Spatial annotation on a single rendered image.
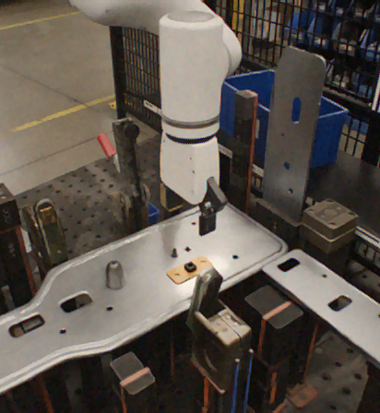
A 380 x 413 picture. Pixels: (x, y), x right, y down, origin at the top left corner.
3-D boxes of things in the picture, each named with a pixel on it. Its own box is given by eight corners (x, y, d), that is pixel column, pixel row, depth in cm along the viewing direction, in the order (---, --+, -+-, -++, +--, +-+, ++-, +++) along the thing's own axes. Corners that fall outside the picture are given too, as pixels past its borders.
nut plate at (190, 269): (177, 285, 84) (177, 280, 84) (165, 273, 87) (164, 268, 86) (215, 266, 88) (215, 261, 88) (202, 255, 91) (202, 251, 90)
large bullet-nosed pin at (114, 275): (113, 298, 84) (110, 270, 80) (104, 288, 86) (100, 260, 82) (129, 290, 85) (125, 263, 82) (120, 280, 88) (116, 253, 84)
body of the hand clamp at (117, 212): (136, 326, 115) (124, 206, 95) (121, 310, 120) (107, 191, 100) (156, 315, 118) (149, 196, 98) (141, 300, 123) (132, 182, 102)
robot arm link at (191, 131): (148, 107, 71) (149, 125, 72) (184, 128, 65) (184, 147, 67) (195, 94, 75) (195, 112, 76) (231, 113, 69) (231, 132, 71)
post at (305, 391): (298, 410, 98) (322, 312, 81) (261, 373, 105) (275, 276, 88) (319, 394, 101) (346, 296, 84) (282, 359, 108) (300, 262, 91)
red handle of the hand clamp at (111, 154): (128, 199, 94) (92, 135, 98) (125, 204, 96) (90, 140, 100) (146, 192, 96) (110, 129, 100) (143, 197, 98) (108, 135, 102)
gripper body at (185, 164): (150, 118, 72) (153, 182, 79) (190, 144, 66) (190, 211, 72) (190, 107, 76) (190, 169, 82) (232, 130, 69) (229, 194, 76)
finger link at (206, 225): (197, 200, 73) (197, 235, 77) (211, 210, 71) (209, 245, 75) (214, 194, 75) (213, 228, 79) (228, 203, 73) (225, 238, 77)
